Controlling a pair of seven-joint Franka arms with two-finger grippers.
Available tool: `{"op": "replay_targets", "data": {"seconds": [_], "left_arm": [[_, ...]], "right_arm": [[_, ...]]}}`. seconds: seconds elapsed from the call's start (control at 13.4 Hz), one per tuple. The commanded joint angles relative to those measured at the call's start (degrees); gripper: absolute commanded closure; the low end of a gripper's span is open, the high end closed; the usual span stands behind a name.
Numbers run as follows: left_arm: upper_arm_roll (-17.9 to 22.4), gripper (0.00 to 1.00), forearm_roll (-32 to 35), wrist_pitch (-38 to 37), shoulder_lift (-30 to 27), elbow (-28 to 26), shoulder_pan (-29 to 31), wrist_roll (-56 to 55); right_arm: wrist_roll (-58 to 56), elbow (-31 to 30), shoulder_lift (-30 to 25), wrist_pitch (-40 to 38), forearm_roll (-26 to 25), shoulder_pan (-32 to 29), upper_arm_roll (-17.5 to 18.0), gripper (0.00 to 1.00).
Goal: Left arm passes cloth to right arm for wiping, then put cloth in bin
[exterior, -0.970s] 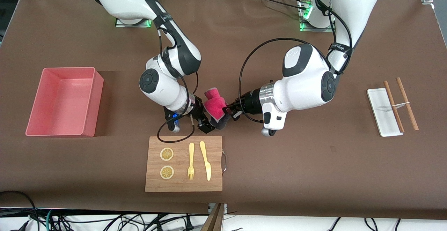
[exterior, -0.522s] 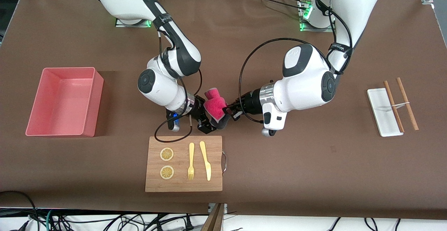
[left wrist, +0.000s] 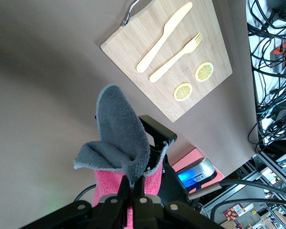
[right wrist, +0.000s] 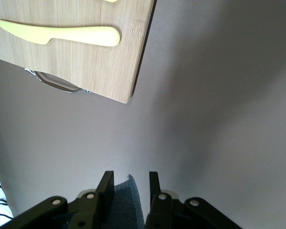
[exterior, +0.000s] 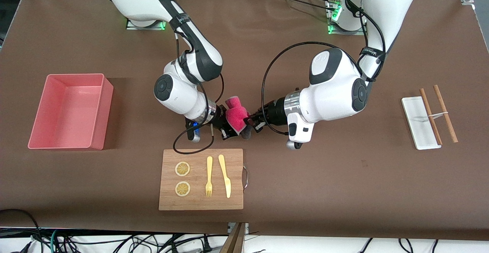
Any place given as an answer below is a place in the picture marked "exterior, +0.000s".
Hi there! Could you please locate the pink and grey cloth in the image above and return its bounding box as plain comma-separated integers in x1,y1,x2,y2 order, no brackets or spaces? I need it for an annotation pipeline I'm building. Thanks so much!
225,96,253,137

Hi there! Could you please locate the yellow plastic fork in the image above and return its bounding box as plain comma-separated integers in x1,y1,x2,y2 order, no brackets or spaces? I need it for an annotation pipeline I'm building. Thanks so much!
205,156,213,198

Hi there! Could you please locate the yellow plastic knife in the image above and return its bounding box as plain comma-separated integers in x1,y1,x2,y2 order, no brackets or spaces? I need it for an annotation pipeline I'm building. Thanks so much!
218,154,232,199

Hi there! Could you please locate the wooden cutting board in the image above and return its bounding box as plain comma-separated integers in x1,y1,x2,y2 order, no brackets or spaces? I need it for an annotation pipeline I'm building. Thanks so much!
159,149,244,211

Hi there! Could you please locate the brown wooden plank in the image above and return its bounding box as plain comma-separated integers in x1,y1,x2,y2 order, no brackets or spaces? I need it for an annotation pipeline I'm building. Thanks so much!
220,222,247,253

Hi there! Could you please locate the white rectangular tray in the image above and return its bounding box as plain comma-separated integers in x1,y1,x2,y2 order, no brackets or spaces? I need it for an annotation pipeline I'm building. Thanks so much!
401,97,442,150

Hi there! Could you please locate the pink plastic bin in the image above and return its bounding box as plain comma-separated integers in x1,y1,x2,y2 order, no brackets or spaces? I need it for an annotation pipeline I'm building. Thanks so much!
28,73,114,150

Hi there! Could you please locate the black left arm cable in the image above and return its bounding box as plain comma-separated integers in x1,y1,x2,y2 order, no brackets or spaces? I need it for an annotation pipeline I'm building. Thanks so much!
261,42,386,136

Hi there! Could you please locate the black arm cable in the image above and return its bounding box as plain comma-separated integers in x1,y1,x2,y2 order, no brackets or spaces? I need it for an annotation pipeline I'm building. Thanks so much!
173,31,225,155
261,42,386,136

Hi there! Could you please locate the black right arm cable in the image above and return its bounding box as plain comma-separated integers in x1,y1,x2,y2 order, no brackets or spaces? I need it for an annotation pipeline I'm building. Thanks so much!
173,31,225,155

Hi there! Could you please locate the small silver metal bracket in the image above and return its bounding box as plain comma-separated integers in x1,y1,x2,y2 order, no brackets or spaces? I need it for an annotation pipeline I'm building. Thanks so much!
228,222,249,234

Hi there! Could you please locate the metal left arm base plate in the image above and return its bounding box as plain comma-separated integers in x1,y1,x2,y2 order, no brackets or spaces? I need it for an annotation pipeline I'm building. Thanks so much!
326,0,368,36

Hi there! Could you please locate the teal floor cable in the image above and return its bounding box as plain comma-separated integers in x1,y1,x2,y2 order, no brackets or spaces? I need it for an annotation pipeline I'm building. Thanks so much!
51,229,62,253

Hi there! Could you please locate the black looped floor cable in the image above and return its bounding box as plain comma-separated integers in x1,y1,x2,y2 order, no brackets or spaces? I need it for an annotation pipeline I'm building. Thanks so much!
0,209,42,253

